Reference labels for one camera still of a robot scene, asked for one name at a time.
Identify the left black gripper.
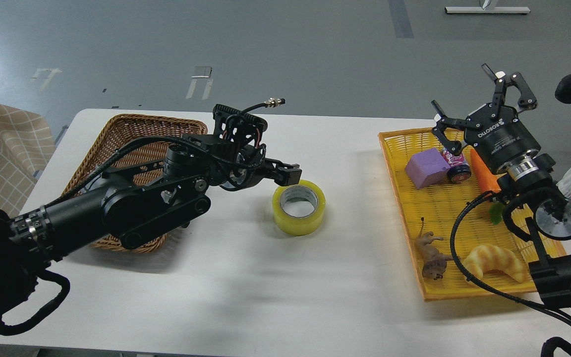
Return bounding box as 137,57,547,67
219,149,303,191

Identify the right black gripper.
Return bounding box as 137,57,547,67
431,63,541,175

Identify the yellow tape roll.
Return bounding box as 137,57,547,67
272,180,327,237

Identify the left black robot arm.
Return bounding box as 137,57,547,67
0,98,301,335

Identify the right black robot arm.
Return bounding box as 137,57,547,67
431,64,571,327

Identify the orange toy carrot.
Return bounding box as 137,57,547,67
470,149,507,225

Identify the small pink can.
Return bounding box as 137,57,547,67
440,148,472,184

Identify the purple foam block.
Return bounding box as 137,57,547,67
404,148,451,189

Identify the yellow plastic basket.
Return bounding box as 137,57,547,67
378,128,538,302

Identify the white stand base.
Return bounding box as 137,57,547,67
444,0,531,15

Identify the toy croissant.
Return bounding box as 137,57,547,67
462,244,528,283

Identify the brown toy animal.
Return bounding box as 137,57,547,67
414,217,454,281

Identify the brown wicker basket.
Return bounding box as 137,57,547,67
62,114,208,253

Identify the beige checkered cloth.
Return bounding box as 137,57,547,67
0,104,56,216

